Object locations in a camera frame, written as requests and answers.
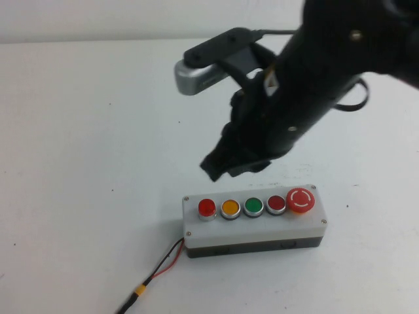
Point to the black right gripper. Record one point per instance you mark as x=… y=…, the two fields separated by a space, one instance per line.
x=250 y=124

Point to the grey button switch box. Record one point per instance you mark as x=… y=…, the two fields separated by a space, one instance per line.
x=255 y=230

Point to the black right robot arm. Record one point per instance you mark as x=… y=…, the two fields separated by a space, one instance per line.
x=327 y=49

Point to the yellow push button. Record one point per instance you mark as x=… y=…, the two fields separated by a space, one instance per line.
x=230 y=207

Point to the green push button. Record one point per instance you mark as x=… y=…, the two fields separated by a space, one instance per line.
x=253 y=205

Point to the dark red push button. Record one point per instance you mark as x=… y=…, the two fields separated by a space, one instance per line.
x=276 y=203

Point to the red mushroom emergency stop button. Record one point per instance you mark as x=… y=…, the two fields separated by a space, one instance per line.
x=300 y=199

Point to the red indicator lamp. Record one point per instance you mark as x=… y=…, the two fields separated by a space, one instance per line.
x=207 y=208

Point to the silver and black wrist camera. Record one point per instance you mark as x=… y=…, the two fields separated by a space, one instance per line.
x=193 y=81

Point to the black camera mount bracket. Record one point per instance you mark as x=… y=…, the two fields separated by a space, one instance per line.
x=242 y=62

